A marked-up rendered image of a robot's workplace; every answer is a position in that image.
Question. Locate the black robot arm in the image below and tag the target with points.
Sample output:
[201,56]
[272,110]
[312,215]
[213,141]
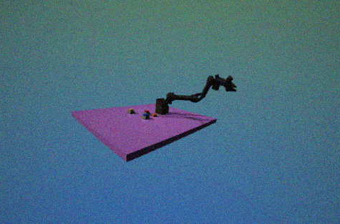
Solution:
[211,81]

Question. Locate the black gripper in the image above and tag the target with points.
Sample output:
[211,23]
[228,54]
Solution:
[228,84]

